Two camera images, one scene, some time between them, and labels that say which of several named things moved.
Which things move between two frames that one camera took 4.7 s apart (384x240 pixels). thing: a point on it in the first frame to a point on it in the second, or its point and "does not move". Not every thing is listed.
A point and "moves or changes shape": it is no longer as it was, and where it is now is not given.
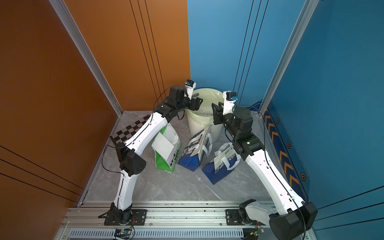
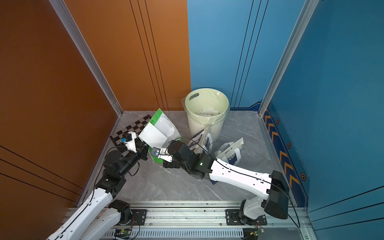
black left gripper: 195,103 to 142,151
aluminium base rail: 165,220 does not move
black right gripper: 218,116 to 170,165
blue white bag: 225,159 does not move
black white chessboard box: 122,135 does not move
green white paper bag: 170,164 moves or changes shape
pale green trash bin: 202,117 does not move
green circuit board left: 124,233 does not move
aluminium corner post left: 86,54 does not move
